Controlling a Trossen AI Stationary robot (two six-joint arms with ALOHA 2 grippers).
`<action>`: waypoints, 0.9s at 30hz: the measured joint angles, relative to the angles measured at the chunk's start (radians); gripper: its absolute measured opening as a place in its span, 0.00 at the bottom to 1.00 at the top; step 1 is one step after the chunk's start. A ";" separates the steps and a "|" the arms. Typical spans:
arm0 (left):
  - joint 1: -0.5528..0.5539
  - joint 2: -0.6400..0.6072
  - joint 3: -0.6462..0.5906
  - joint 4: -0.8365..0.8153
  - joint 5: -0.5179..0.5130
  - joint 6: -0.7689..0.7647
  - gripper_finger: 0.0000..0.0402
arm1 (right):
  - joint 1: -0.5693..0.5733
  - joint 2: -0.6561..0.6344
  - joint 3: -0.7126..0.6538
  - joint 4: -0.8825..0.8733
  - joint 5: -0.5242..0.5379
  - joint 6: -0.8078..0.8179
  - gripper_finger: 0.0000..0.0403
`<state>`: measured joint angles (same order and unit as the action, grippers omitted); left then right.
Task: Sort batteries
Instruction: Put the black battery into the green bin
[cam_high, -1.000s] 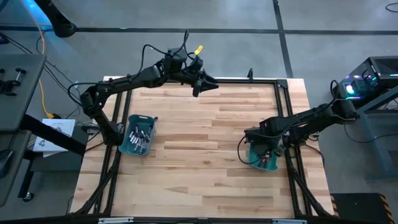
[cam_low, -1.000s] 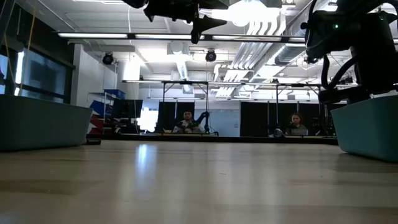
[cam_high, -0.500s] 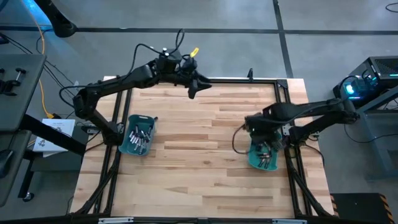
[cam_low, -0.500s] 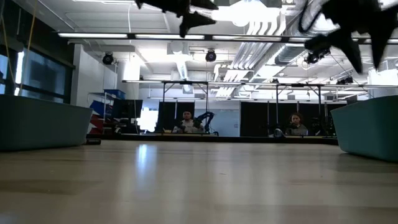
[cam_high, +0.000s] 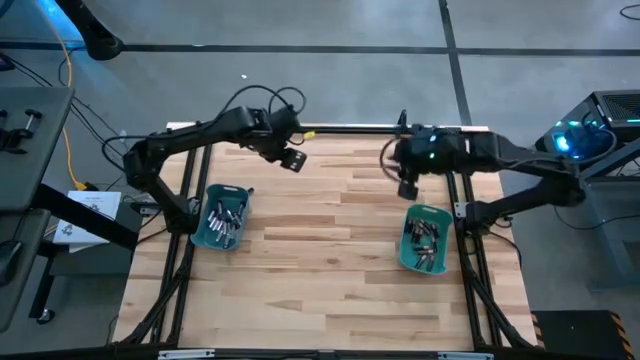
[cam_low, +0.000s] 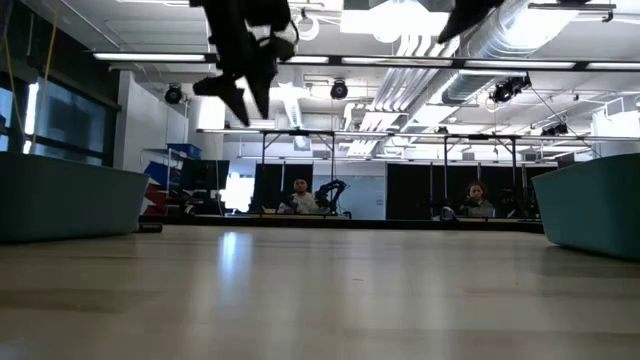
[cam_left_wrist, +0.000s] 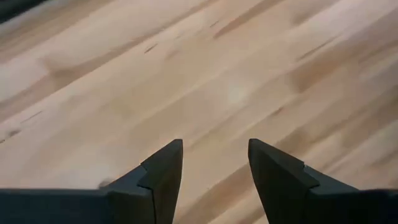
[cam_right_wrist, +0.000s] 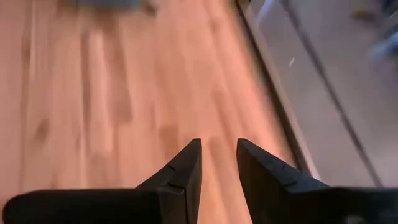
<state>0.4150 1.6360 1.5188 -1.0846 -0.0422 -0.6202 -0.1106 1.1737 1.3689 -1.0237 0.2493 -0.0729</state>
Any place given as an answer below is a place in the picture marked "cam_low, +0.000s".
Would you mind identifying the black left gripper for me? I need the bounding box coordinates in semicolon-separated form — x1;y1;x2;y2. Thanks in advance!
188;0;301;128

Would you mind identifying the teal plastic bin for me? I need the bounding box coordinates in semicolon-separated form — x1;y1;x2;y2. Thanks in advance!
0;150;150;245
530;152;640;263

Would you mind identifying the long ceiling light strip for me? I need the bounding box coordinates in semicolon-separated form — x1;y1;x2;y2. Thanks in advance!
92;51;640;71

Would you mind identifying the black ceiling spotlight cluster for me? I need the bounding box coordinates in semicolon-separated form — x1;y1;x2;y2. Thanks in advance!
488;74;533;105
539;121;571;138

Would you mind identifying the blue storage bin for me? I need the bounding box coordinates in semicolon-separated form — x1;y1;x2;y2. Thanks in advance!
167;143;203;160

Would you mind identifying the black computer monitor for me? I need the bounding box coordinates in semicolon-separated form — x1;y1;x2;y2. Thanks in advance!
179;159;231;192

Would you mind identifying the person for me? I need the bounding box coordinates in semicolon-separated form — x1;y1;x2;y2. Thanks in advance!
457;180;497;219
276;177;321;216

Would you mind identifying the silver ventilation duct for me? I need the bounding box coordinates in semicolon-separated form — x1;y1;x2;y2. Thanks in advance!
442;0;581;105

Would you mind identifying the black background rig frame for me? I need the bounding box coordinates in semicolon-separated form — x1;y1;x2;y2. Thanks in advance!
197;128;391;217
389;132;524;220

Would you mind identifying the white hanging ring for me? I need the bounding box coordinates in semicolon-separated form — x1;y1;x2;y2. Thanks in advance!
297;13;321;43

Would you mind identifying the black aluminium table frame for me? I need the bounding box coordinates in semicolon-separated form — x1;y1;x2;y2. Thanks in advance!
138;213;546;234

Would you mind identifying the yellow cable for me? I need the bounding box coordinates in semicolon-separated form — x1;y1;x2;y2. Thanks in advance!
0;0;59;154

